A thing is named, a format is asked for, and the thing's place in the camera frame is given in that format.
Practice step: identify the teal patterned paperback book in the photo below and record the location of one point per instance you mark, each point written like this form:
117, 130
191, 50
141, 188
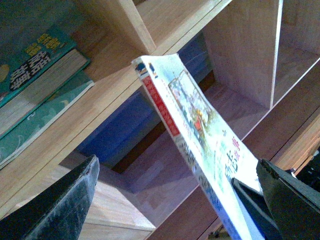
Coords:
29, 129

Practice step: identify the light wooden bookshelf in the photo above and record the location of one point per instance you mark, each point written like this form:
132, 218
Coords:
265, 84

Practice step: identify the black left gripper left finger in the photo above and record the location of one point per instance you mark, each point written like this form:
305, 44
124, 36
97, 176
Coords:
59, 212

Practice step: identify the green book with yellow title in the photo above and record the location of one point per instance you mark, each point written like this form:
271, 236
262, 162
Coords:
31, 75

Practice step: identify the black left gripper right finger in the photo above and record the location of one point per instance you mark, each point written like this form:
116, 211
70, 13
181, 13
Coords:
294, 206

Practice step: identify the white illustrated paperback book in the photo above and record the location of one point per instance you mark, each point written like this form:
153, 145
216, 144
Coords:
212, 150

